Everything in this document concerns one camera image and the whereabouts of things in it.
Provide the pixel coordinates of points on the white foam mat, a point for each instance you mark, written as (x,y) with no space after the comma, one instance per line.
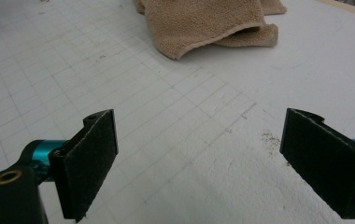
(181,140)

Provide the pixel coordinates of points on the tan terry towel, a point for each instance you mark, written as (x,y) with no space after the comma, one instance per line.
(197,21)

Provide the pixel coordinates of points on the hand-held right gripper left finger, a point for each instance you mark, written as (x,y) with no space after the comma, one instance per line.
(85,161)

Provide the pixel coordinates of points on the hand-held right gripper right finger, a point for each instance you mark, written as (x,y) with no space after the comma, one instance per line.
(325,161)

